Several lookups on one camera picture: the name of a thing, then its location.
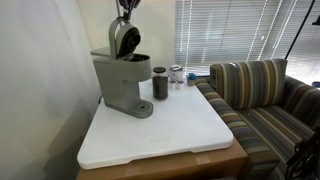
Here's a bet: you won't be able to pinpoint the grey pod coffee machine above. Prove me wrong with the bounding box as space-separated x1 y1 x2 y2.
91 17 153 118

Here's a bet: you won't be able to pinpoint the dark coffee-filled glass jar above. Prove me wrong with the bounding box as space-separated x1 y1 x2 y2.
152 67 168 100

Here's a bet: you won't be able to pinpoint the white coffee pod near jar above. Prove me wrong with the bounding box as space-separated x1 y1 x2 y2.
168 79 176 89

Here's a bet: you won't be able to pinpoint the white coffee pod front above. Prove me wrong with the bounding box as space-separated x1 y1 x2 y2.
176 81 184 89

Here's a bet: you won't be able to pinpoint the clear glass jar silver lid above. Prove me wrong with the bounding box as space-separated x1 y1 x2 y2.
170 65 183 81

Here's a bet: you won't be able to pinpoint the window blinds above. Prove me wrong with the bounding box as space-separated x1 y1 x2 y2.
174 0 320 84

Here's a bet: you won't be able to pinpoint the small pot blue plant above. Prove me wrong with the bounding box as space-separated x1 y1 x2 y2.
187 73 197 86

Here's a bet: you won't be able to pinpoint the white plastic table board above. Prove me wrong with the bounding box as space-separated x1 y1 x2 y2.
77 81 234 169

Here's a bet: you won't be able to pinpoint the striped sofa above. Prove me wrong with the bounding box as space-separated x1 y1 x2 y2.
196 59 320 180

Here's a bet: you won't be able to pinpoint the brown cardboard box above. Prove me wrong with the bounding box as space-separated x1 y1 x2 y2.
76 139 248 180

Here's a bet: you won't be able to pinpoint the black tripod stand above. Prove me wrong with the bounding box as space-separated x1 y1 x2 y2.
284 0 320 59

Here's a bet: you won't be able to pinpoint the black object at sofa edge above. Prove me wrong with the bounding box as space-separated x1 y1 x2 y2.
285 127 320 180

